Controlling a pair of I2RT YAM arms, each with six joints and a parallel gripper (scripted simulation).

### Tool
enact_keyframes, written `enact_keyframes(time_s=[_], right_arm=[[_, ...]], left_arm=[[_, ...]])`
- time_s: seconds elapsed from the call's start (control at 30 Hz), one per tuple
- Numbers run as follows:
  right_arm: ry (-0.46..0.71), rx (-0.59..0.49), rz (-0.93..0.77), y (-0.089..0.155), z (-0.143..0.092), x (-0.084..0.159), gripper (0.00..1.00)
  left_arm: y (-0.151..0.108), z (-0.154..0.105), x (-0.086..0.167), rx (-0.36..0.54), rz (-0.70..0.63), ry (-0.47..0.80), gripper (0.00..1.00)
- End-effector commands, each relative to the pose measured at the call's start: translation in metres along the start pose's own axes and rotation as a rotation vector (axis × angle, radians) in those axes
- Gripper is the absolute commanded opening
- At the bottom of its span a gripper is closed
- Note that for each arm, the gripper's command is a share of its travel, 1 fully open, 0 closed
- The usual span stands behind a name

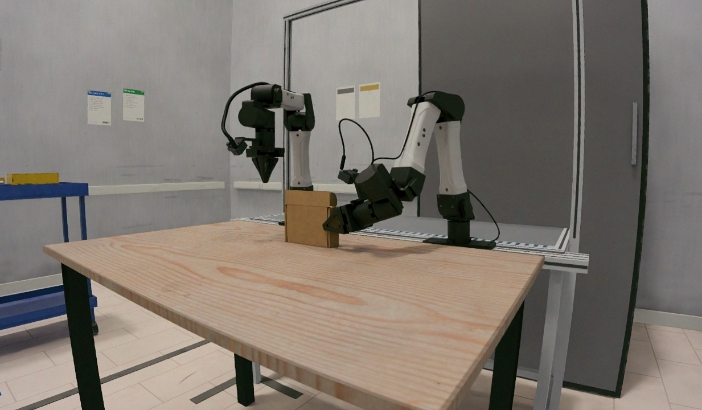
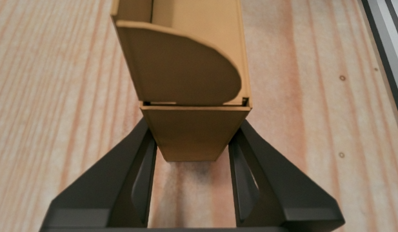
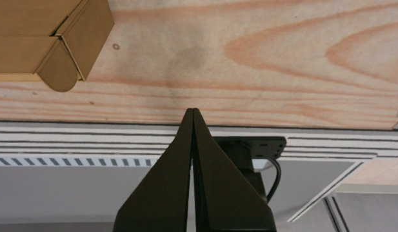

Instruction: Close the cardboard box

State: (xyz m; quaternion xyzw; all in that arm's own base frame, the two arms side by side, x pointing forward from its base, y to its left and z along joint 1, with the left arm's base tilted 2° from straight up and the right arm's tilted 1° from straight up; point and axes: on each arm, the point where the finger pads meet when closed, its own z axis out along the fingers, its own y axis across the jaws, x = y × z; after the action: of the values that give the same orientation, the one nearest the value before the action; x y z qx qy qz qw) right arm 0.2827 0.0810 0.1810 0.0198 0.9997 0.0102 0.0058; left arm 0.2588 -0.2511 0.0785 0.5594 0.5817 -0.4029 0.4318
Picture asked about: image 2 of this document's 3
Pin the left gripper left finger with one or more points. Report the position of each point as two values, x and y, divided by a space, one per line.
102 194

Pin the grey aluminium extrusion bar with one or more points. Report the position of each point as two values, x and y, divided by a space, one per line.
383 19

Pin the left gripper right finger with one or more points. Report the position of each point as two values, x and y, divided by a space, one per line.
287 196

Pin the brown cardboard box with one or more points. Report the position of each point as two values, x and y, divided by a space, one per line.
188 63

